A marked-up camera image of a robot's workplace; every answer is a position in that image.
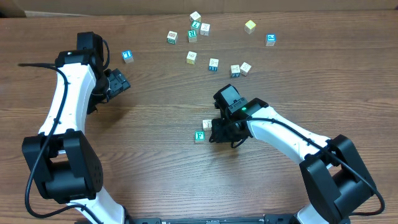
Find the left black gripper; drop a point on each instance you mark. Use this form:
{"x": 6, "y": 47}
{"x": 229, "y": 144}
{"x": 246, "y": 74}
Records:
{"x": 120, "y": 84}

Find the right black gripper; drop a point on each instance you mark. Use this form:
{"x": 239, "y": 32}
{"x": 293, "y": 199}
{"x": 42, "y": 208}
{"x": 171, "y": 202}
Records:
{"x": 222, "y": 132}

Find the plain wooden picture block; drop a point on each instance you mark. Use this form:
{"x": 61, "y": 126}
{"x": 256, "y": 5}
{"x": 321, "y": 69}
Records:
{"x": 207, "y": 125}

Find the green F letter block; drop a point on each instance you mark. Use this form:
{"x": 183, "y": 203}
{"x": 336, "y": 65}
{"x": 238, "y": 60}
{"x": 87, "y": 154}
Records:
{"x": 199, "y": 136}

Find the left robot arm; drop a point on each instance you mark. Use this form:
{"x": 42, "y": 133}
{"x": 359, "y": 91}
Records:
{"x": 65, "y": 172}

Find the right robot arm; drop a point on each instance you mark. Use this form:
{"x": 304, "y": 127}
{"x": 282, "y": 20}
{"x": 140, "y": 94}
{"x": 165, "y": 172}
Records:
{"x": 335, "y": 177}

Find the blue top letter block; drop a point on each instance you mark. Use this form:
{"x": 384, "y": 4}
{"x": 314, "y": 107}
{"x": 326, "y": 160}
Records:
{"x": 127, "y": 56}

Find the blue bottom wooden block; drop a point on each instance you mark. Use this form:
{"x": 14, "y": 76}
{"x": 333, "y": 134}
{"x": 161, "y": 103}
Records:
{"x": 235, "y": 71}

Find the plain tilted wooden block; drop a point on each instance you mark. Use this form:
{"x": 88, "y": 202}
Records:
{"x": 245, "y": 68}

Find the blue side wooden block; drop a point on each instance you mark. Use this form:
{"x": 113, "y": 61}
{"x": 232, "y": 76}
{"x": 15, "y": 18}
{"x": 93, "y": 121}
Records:
{"x": 213, "y": 64}

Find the green side B block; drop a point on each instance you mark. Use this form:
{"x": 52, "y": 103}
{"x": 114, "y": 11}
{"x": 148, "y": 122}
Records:
{"x": 172, "y": 37}

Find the yellow side wooden block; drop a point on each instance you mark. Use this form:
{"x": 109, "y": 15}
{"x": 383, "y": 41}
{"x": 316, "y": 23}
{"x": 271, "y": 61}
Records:
{"x": 191, "y": 57}

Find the green R letter block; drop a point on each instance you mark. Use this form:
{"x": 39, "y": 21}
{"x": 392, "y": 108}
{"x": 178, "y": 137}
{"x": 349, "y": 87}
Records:
{"x": 192, "y": 36}

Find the green L letter block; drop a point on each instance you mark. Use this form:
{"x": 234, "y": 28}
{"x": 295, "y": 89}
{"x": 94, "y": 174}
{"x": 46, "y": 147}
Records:
{"x": 195, "y": 26}

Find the wooden X block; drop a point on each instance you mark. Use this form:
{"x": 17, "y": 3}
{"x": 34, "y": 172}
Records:
{"x": 205, "y": 29}

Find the top plain wooden block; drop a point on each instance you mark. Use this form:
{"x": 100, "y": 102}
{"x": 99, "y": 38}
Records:
{"x": 195, "y": 16}

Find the blue P letter block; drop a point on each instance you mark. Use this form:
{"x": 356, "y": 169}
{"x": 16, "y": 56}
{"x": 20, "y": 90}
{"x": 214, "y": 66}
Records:
{"x": 270, "y": 40}

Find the yellow top block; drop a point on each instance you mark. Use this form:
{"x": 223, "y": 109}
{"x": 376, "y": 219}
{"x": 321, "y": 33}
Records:
{"x": 249, "y": 27}

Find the cardboard strip at back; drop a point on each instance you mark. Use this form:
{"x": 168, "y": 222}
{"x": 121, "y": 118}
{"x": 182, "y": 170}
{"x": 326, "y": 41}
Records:
{"x": 19, "y": 8}

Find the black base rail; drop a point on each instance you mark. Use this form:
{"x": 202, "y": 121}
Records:
{"x": 211, "y": 221}

